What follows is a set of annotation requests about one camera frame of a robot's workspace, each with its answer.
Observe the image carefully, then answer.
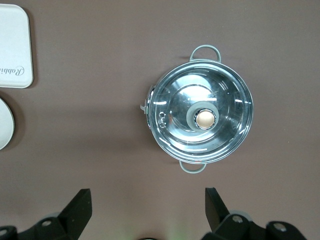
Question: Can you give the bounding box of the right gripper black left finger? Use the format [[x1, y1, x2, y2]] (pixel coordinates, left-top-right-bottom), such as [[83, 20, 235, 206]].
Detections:
[[0, 188, 93, 240]]

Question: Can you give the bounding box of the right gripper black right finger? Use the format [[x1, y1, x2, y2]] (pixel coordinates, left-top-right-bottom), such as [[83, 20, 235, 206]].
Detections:
[[199, 187, 311, 240]]

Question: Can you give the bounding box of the round beige plate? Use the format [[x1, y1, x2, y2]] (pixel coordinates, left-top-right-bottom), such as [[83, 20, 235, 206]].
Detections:
[[0, 97, 15, 151]]

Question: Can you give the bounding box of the cream rabbit print tray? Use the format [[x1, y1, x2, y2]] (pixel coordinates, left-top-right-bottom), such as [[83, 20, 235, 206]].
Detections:
[[0, 3, 34, 88]]

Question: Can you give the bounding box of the brown table cover cloth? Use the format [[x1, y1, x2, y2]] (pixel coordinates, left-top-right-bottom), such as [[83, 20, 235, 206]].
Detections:
[[0, 0, 320, 240]]

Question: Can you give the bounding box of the glass pot lid with knob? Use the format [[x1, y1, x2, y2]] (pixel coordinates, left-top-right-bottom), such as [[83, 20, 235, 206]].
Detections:
[[146, 59, 254, 163]]

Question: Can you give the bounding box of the steel pot with grey handles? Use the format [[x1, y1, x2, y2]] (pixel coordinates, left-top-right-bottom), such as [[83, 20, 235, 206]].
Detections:
[[138, 44, 254, 175]]

